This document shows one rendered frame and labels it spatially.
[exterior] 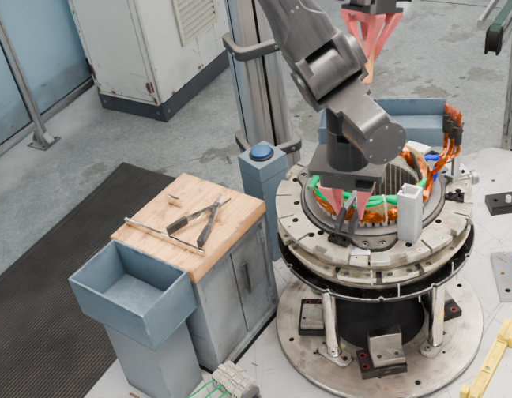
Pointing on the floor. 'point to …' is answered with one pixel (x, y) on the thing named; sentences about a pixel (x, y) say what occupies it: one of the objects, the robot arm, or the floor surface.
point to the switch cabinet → (152, 51)
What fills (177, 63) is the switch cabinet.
